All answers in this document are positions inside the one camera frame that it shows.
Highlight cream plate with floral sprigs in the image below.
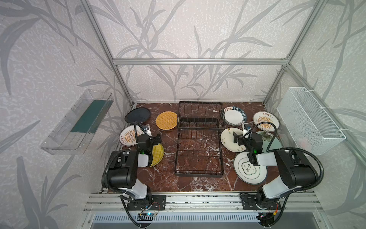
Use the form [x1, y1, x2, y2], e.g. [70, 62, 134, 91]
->
[221, 127, 246, 153]

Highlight mint green flower plate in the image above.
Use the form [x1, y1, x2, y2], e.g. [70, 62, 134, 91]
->
[257, 131, 282, 153]

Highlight black wire dish rack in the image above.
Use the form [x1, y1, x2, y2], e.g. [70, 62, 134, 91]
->
[174, 101, 224, 177]

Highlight orange woven round plate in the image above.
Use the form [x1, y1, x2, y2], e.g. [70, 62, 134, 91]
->
[155, 111, 178, 130]

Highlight clear plastic wall bin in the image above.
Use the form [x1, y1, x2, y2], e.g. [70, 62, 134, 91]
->
[40, 89, 114, 155]

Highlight white plate orange sunburst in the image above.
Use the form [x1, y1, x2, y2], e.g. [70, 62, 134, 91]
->
[119, 125, 137, 147]
[253, 111, 280, 132]

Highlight white plate green text rim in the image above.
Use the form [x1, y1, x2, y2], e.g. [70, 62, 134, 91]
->
[222, 106, 247, 126]

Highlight aluminium frame rail base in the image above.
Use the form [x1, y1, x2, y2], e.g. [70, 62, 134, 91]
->
[83, 191, 324, 213]

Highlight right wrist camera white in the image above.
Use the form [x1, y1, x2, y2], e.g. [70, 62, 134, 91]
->
[242, 123, 252, 134]

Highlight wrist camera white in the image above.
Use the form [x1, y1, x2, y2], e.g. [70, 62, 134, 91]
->
[242, 123, 252, 134]
[141, 125, 152, 136]

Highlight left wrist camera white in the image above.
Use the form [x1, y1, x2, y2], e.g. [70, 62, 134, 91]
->
[141, 125, 152, 136]

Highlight black round plate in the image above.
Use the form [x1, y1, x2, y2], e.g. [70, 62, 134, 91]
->
[124, 107, 151, 124]

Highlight white plate green clover emblem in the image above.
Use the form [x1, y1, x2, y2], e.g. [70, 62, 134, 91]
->
[234, 152, 267, 185]

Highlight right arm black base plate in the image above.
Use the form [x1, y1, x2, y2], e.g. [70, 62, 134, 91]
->
[239, 192, 282, 210]

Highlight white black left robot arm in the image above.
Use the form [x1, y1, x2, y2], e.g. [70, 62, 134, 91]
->
[102, 134, 162, 205]

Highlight yellow woven round plate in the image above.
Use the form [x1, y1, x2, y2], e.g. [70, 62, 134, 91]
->
[150, 143, 165, 167]

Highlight white wire mesh basket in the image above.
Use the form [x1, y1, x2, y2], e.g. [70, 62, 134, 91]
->
[277, 87, 346, 156]

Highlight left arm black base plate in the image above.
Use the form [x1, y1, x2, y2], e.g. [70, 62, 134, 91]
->
[127, 195, 167, 211]

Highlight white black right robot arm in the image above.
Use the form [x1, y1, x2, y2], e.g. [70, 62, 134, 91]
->
[232, 129, 325, 210]

